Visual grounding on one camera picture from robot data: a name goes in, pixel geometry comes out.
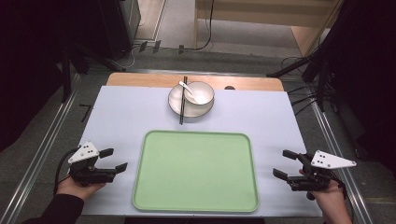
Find person's left hand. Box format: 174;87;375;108
56;175;107;202

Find black tripod stand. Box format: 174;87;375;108
265;46;339;114
60;43;127;105

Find pale table mat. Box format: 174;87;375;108
78;85;323;218

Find aluminium floor rail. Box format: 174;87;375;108
0;73;82;224
305;90;375;224

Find white ceramic bowl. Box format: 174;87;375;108
185;80;216;106

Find white ceramic spoon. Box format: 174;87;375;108
177;79;201;105

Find white round plate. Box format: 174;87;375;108
167;83;216;119

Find black floor cables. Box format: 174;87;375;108
281;55;320;117

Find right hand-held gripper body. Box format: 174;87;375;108
288;149;358;192

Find person's right hand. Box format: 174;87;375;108
298;168;347;216

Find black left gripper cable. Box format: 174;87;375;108
52;147;79;196

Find black chopstick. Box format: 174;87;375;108
178;76;187;126
180;76;189;125

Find light wooden furniture frame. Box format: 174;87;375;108
192;0;344;58

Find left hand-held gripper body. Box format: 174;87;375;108
67;141;118;188

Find green plastic tray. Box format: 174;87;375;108
132;129;261;214

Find white floor cable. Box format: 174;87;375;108
120;46;142;70

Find black hanging cable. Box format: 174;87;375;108
182;0;216;52

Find dark metal cabinet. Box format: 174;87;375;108
98;0;142;61

